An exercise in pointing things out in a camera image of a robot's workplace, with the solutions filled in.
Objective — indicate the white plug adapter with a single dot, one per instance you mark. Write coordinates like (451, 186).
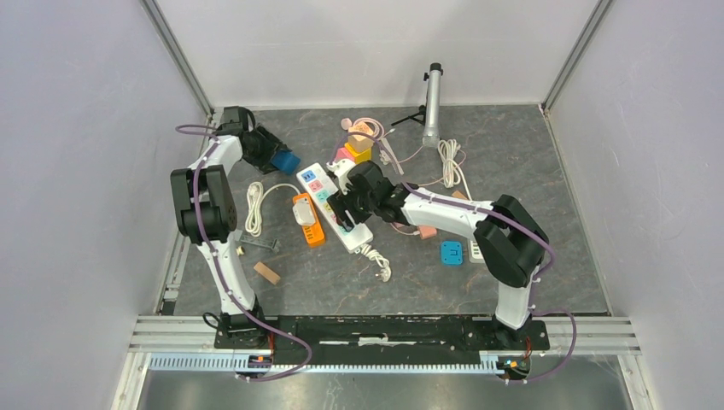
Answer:
(303, 213)

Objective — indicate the silver microphone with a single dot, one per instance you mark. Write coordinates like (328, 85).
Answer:
(431, 130)

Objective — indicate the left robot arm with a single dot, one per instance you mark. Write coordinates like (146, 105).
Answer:
(204, 206)

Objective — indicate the brown wooden block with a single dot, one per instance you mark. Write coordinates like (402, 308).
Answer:
(459, 195)

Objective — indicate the tan wooden block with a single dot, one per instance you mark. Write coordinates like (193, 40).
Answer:
(267, 273)

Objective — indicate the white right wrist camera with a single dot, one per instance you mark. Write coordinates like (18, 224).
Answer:
(340, 170)

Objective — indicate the dark blue cube socket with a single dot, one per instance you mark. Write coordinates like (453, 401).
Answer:
(286, 162)

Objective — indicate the yellow cube adapter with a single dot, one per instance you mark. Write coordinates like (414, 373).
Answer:
(360, 151)

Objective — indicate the light blue cube socket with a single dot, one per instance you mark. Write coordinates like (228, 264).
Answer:
(452, 253)

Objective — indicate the white small power strip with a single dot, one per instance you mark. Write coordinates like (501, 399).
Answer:
(475, 255)

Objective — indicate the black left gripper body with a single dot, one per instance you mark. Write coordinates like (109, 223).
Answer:
(263, 149)

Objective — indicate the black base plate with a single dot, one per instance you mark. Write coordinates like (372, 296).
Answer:
(398, 340)

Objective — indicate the pink cube adapter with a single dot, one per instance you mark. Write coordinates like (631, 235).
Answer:
(343, 154)

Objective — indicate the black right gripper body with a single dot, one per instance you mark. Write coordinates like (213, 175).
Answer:
(360, 207)

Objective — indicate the white strip cord plug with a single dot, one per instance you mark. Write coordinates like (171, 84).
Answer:
(385, 271)

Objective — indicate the white long power strip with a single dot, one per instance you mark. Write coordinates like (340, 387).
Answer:
(325, 195)

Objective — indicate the orange power strip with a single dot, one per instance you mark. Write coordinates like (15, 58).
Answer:
(314, 235)

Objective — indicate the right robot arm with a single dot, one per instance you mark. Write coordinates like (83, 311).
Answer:
(512, 244)

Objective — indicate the small salmon charger plug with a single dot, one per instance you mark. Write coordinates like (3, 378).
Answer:
(426, 232)

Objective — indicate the beige patterned cube socket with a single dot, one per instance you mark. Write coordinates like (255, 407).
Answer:
(361, 132)

